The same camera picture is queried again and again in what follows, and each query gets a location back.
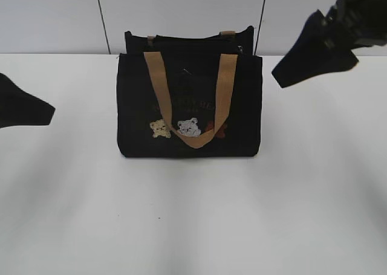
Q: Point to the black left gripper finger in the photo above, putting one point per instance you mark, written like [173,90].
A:
[19,108]

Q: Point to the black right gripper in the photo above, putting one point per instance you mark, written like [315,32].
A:
[325,43]

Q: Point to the black canvas tote bag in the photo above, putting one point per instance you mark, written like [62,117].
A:
[189,98]

